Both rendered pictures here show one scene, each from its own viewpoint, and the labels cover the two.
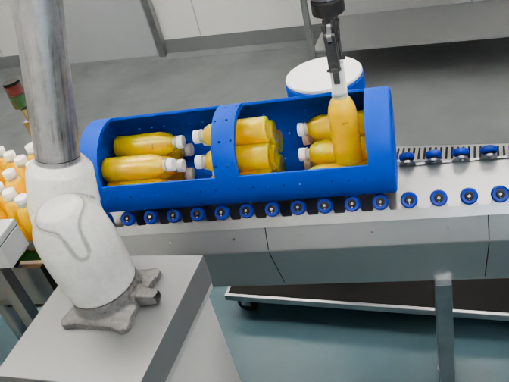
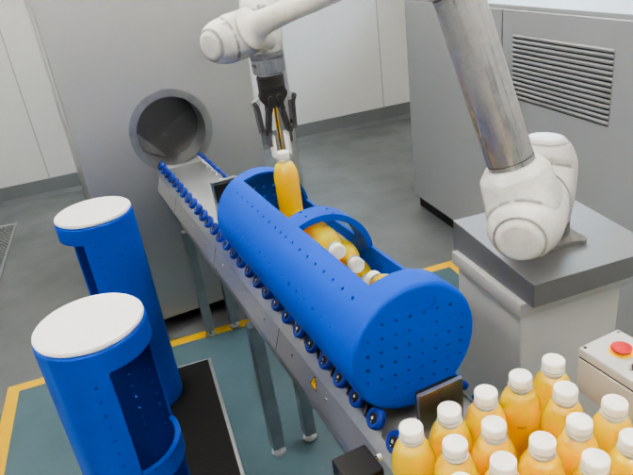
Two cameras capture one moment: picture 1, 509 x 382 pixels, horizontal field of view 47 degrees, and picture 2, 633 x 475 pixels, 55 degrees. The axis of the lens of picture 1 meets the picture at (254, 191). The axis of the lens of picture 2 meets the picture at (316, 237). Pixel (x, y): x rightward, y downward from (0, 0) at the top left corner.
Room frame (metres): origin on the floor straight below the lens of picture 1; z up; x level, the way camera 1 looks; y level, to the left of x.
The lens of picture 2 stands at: (2.34, 1.05, 1.83)
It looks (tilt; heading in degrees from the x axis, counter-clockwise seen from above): 26 degrees down; 229
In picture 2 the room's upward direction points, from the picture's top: 8 degrees counter-clockwise
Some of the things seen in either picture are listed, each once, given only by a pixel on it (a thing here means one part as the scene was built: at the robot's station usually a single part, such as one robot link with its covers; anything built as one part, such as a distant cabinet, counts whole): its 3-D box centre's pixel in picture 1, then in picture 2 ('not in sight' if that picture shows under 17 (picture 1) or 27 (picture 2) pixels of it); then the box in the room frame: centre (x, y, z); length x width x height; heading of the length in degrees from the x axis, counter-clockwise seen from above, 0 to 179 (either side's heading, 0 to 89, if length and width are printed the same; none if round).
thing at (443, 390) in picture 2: not in sight; (438, 409); (1.61, 0.50, 0.99); 0.10 x 0.02 x 0.12; 161
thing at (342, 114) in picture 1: (344, 126); (287, 188); (1.28, -0.27, 1.18); 0.07 x 0.07 x 0.19
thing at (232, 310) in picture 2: not in sight; (224, 276); (0.89, -1.40, 0.31); 0.06 x 0.06 x 0.63; 71
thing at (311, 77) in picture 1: (323, 74); (89, 322); (1.93, -0.35, 1.03); 0.28 x 0.28 x 0.01
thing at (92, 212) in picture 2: not in sight; (92, 211); (1.57, -1.09, 1.03); 0.28 x 0.28 x 0.01
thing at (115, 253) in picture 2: not in sight; (123, 311); (1.57, -1.09, 0.59); 0.28 x 0.28 x 0.88
